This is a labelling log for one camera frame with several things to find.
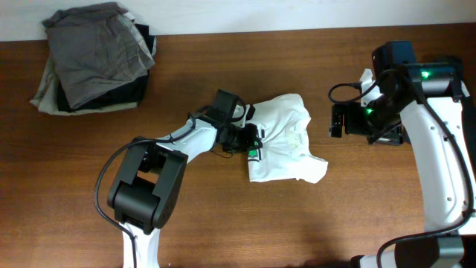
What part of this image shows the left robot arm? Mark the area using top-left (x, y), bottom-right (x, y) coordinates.
top-left (98, 89), bottom-right (263, 267)

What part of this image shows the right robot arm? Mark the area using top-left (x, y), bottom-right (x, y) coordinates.
top-left (329, 41), bottom-right (475, 267)

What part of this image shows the folded black garment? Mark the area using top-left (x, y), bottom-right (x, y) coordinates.
top-left (55, 23), bottom-right (157, 113)

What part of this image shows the folded grey garment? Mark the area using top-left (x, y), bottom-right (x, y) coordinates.
top-left (42, 1), bottom-right (156, 110)

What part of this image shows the folded beige garment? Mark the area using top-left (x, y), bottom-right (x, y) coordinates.
top-left (30, 57), bottom-right (138, 116)

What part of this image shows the white t-shirt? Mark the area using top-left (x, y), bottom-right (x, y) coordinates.
top-left (248, 94), bottom-right (328, 184)

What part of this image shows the dark garment right side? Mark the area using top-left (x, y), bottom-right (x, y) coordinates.
top-left (456, 58), bottom-right (475, 172)

